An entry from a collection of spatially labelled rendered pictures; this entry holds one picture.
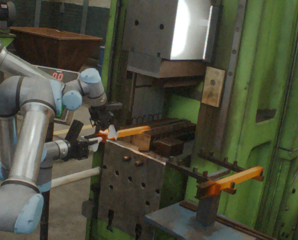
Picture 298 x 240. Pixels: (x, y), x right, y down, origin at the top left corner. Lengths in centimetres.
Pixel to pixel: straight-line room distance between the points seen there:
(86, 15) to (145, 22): 887
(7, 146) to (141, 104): 98
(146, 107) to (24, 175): 126
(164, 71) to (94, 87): 41
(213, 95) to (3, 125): 94
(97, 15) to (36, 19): 181
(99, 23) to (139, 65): 852
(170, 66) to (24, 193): 106
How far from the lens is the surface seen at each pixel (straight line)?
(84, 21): 1092
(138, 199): 208
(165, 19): 194
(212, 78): 194
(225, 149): 198
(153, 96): 241
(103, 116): 183
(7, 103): 144
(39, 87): 141
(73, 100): 158
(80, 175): 240
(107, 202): 223
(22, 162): 127
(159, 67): 196
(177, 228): 171
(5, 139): 157
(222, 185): 148
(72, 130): 175
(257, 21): 188
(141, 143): 207
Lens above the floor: 158
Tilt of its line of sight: 15 degrees down
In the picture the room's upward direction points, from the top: 8 degrees clockwise
